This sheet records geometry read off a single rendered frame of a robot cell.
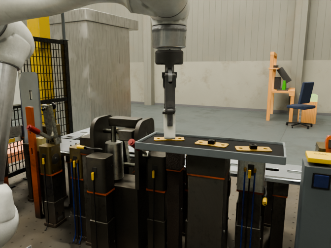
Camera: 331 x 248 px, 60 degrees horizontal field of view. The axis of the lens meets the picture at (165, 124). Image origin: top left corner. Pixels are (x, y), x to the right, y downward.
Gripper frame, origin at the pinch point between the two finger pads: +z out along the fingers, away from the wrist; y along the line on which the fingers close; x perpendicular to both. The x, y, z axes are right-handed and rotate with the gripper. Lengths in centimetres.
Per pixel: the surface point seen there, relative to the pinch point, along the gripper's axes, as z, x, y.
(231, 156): 4.5, -13.9, -14.7
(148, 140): 4.1, 5.6, -1.6
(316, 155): 4.2, -33.2, -15.7
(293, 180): 20.0, -40.4, 8.1
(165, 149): 4.7, 1.3, -8.4
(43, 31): -39, 77, 117
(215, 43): -98, -186, 909
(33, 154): 20, 56, 40
